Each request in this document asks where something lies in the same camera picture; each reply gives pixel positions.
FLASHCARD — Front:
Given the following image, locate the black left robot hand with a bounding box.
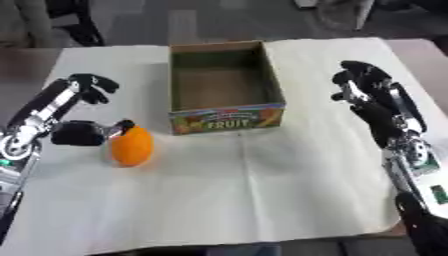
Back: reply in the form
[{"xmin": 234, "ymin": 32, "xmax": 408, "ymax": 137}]
[{"xmin": 5, "ymin": 73, "xmax": 139, "ymax": 147}]

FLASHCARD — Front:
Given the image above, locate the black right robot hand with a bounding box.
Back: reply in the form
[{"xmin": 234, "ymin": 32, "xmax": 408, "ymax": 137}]
[{"xmin": 329, "ymin": 60, "xmax": 429, "ymax": 149}]

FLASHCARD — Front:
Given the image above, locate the cardboard box with fruit print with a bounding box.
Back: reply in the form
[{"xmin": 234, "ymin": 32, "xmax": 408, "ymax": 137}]
[{"xmin": 166, "ymin": 39, "xmax": 287, "ymax": 136}]

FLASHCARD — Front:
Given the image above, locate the white chair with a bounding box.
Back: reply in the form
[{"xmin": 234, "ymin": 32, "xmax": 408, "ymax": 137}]
[{"xmin": 294, "ymin": 0, "xmax": 378, "ymax": 32}]

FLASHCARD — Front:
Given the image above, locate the black chair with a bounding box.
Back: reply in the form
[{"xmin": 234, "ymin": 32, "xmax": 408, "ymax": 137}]
[{"xmin": 43, "ymin": 0, "xmax": 107, "ymax": 48}]

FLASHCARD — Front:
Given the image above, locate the orange toy fruit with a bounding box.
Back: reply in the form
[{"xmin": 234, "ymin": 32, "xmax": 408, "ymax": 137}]
[{"xmin": 108, "ymin": 125, "xmax": 156, "ymax": 168}]

